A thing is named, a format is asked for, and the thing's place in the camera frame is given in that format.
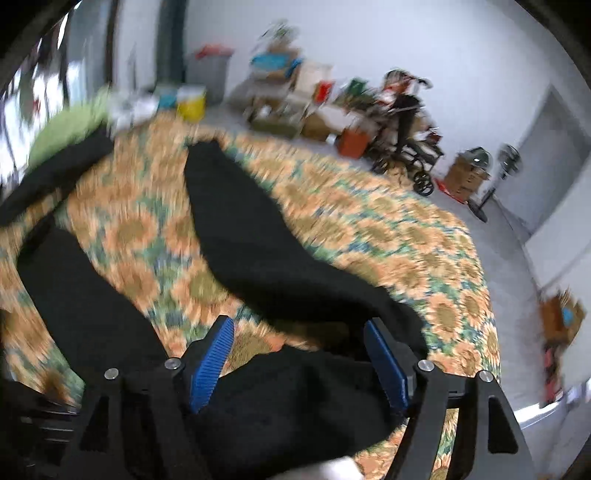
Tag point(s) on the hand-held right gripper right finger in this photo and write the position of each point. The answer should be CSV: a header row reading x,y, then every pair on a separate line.
x,y
385,369

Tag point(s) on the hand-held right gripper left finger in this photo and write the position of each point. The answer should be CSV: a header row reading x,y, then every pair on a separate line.
x,y
210,364

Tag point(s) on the black pants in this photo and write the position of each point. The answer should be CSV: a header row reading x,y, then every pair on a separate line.
x,y
240,221

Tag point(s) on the white cloth piece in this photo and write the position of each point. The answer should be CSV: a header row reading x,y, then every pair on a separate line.
x,y
323,468

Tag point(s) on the sunflower print bedspread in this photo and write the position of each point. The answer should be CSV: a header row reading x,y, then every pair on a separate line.
x,y
369,240

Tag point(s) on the small open cardboard box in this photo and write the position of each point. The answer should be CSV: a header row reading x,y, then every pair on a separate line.
x,y
561,316

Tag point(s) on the large cardboard box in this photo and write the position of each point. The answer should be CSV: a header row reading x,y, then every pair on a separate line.
x,y
466,177

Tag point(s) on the orange bucket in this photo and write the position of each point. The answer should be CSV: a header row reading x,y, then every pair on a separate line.
x,y
353,143

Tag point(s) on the black standing fan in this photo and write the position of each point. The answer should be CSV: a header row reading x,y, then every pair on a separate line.
x,y
508,159

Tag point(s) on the green crate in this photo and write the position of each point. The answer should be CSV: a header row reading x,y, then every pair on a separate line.
x,y
274,128

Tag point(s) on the black stroller walker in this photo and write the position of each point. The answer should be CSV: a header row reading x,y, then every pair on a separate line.
x,y
401,124

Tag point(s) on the folded black garment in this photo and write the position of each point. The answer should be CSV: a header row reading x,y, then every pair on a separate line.
x,y
55,166

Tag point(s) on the yellow bag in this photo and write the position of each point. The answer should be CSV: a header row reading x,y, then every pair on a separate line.
x,y
191,104

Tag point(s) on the grey white sweatshirt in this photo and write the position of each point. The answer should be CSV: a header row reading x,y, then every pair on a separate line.
x,y
131,108

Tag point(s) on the grey door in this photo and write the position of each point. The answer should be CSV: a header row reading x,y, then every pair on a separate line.
x,y
549,157

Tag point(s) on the teal floor bag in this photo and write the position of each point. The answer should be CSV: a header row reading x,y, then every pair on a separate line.
x,y
167,97

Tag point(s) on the light green cloth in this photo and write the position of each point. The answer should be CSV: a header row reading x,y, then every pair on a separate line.
x,y
60,129

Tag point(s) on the red box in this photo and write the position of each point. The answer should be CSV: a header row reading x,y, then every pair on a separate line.
x,y
325,91

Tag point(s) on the grey trash bin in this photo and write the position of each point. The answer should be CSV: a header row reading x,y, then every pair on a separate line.
x,y
207,76

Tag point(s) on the white flat box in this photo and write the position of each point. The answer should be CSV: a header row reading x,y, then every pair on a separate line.
x,y
314,76

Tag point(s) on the teal plastic bag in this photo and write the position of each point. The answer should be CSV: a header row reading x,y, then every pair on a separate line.
x,y
268,61

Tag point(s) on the red cloth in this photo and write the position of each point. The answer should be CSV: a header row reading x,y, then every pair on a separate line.
x,y
212,50

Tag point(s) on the dark green curtain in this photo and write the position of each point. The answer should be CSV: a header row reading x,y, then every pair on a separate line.
x,y
171,41

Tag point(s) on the glass sliding door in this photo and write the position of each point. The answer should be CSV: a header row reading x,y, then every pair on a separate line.
x,y
46,69

